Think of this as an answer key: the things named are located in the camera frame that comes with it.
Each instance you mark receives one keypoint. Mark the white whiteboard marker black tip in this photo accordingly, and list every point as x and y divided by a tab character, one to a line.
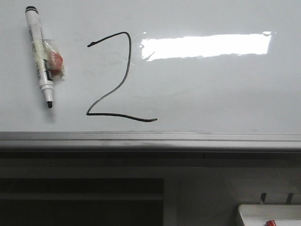
39	53

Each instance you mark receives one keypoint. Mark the dark left wall hook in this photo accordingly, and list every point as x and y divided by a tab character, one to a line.
262	198

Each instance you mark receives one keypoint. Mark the dark right wall hook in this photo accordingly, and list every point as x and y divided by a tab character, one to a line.
289	199

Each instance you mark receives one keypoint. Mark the dark wall hook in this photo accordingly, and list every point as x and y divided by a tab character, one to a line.
289	199
262	198

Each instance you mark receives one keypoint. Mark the white plastic tray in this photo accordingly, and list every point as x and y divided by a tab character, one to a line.
259	214

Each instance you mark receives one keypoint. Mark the white whiteboard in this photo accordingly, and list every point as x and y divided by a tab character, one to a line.
210	66

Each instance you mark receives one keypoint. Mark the grey aluminium whiteboard tray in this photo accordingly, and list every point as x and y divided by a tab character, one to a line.
30	144

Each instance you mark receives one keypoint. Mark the red magnet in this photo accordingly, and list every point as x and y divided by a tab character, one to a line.
54	58

